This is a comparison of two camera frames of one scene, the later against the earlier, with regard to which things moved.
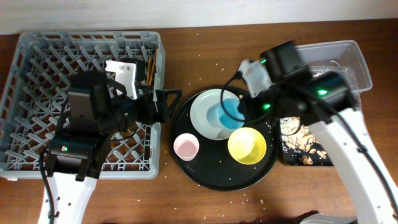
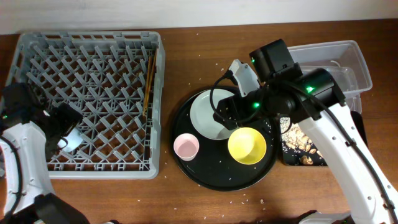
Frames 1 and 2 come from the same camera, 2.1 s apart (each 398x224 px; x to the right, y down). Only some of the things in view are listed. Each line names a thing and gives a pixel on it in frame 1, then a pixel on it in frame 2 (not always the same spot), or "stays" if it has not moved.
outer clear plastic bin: x=346 y=54 stays
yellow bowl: x=247 y=145 stays
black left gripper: x=161 y=114 -> x=71 y=117
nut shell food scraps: x=298 y=139 stays
